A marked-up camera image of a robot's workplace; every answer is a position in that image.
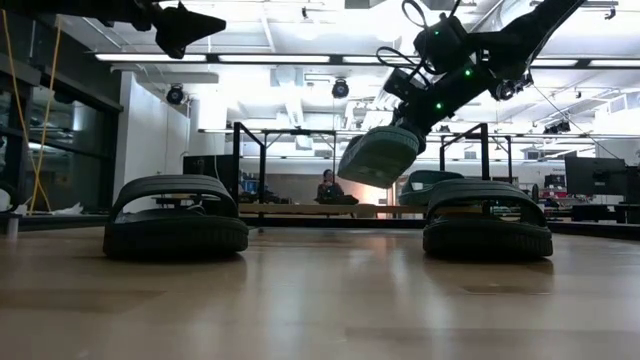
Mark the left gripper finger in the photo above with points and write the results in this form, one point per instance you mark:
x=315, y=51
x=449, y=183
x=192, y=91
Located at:
x=185, y=30

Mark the teal rubber slide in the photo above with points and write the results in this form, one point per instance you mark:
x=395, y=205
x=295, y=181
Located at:
x=422, y=185
x=380, y=157

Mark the black rubber slide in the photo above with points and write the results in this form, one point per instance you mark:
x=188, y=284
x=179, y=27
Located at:
x=487, y=240
x=175, y=235

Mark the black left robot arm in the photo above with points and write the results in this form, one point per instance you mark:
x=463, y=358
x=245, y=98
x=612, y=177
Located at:
x=75, y=6

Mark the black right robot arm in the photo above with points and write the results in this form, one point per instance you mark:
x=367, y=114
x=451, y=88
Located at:
x=525, y=30

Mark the long ceiling light bar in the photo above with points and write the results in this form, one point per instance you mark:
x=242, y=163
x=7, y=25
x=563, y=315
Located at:
x=150, y=57

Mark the black ceiling spotlight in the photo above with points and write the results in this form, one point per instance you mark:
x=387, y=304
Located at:
x=560, y=127
x=340, y=89
x=505, y=91
x=175, y=95

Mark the person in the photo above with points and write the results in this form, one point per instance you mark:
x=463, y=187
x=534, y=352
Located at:
x=329, y=192

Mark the black monitor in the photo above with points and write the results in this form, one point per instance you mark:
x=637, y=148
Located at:
x=207, y=165
x=595, y=175

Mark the white crumpled paper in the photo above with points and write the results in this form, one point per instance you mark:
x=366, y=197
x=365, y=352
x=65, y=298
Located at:
x=67, y=210

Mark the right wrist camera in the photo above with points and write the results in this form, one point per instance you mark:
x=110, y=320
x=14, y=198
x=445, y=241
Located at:
x=402, y=84

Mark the black frame wooden shelf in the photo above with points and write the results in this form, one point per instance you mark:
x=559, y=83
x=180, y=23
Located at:
x=280, y=209

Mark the black aluminium rig frame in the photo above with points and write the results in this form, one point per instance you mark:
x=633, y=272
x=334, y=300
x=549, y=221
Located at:
x=600, y=231

